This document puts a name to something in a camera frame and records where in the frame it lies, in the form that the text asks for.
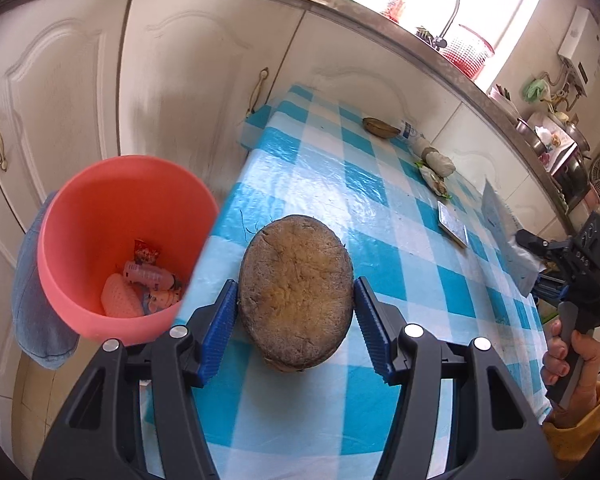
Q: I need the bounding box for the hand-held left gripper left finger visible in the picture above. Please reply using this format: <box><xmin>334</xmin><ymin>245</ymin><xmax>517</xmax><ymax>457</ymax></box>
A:
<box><xmin>32</xmin><ymin>279</ymin><xmax>240</xmax><ymax>480</ymax></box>

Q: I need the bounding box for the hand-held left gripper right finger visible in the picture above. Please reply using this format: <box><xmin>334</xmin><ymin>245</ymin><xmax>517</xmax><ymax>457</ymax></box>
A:
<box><xmin>352</xmin><ymin>276</ymin><xmax>556</xmax><ymax>480</ymax></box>

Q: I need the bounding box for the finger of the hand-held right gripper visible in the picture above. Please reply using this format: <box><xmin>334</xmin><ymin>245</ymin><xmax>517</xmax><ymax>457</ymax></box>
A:
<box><xmin>515</xmin><ymin>229</ymin><xmax>578</xmax><ymax>267</ymax></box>
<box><xmin>532</xmin><ymin>270</ymin><xmax>576</xmax><ymax>306</ymax></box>

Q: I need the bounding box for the large white bag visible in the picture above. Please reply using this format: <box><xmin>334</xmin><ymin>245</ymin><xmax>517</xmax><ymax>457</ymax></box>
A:
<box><xmin>481</xmin><ymin>177</ymin><xmax>546</xmax><ymax>298</ymax></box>

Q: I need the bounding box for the brown coconut shell half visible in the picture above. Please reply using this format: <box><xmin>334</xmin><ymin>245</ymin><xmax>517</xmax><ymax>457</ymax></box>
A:
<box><xmin>237</xmin><ymin>214</ymin><xmax>356</xmax><ymax>373</ymax></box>

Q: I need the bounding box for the clear plastic packet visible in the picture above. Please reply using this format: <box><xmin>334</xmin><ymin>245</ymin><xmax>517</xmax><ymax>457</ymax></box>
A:
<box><xmin>436</xmin><ymin>201</ymin><xmax>470</xmax><ymax>249</ymax></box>

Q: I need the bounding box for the white foam fruit net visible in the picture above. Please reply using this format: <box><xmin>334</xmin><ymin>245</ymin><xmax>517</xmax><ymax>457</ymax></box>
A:
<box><xmin>100</xmin><ymin>273</ymin><xmax>146</xmax><ymax>318</ymax></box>

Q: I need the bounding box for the red snack packet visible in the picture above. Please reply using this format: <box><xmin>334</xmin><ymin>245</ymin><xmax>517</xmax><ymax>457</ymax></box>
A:
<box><xmin>132</xmin><ymin>239</ymin><xmax>162</xmax><ymax>266</ymax></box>

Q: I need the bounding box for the coral plastic bin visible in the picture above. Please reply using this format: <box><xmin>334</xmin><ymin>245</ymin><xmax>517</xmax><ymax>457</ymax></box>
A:
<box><xmin>36</xmin><ymin>156</ymin><xmax>221</xmax><ymax>347</ymax></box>

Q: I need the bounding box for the person's right forearm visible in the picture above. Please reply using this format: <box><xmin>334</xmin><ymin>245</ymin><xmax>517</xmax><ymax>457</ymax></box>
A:
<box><xmin>542</xmin><ymin>380</ymin><xmax>600</xmax><ymax>461</ymax></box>

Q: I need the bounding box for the person's right hand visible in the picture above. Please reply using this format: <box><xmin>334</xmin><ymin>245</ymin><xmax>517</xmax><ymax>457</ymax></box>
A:
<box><xmin>540</xmin><ymin>320</ymin><xmax>600</xmax><ymax>411</ymax></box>

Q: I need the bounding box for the blue checkered tablecloth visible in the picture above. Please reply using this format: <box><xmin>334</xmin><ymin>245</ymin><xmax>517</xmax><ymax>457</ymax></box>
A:
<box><xmin>140</xmin><ymin>84</ymin><xmax>553</xmax><ymax>480</ymax></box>

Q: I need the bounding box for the floral cloth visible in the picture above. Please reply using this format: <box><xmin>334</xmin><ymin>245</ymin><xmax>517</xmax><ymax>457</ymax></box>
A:
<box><xmin>527</xmin><ymin>125</ymin><xmax>576</xmax><ymax>173</ymax></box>

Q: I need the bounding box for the steel pot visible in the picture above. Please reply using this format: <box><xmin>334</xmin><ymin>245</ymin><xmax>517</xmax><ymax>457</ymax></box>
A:
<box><xmin>560</xmin><ymin>120</ymin><xmax>593</xmax><ymax>158</ymax></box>

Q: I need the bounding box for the green white wrapper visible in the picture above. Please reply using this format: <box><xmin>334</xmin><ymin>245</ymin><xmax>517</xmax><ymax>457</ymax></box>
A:
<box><xmin>415</xmin><ymin>159</ymin><xmax>453</xmax><ymax>198</ymax></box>

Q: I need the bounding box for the green cloth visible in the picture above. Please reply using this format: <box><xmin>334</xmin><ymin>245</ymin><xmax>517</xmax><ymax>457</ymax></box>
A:
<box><xmin>524</xmin><ymin>77</ymin><xmax>551</xmax><ymax>101</ymax></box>

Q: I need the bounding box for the clear plastic bottle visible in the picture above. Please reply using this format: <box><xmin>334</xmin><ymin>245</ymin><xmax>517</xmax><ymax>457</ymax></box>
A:
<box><xmin>399</xmin><ymin>119</ymin><xmax>441</xmax><ymax>157</ymax></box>

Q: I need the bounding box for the blue denim cloth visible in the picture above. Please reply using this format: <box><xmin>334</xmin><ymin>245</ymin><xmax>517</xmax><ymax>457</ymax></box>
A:
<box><xmin>11</xmin><ymin>192</ymin><xmax>81</xmax><ymax>372</ymax></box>

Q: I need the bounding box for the small brown bowl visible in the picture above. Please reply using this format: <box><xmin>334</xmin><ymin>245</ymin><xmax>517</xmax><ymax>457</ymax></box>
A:
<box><xmin>362</xmin><ymin>117</ymin><xmax>402</xmax><ymax>139</ymax></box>

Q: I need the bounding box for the red plastic basket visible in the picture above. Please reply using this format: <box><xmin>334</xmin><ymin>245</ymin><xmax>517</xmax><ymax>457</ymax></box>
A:
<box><xmin>439</xmin><ymin>24</ymin><xmax>496</xmax><ymax>81</ymax></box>

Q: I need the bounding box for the white water heater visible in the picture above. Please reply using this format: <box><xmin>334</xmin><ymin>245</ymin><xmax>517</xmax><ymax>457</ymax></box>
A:
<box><xmin>557</xmin><ymin>6</ymin><xmax>600</xmax><ymax>83</ymax></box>

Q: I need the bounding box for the steel faucet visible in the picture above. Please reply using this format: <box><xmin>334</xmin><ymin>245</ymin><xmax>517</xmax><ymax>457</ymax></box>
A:
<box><xmin>432</xmin><ymin>0</ymin><xmax>462</xmax><ymax>51</ymax></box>

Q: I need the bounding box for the red label bottle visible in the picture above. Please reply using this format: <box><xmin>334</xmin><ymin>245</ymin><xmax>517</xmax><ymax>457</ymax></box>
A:
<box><xmin>382</xmin><ymin>0</ymin><xmax>411</xmax><ymax>21</ymax></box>

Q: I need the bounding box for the white kitchen cabinet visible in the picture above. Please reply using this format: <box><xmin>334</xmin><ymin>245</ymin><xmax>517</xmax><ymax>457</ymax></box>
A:
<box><xmin>0</xmin><ymin>0</ymin><xmax>581</xmax><ymax>461</ymax></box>

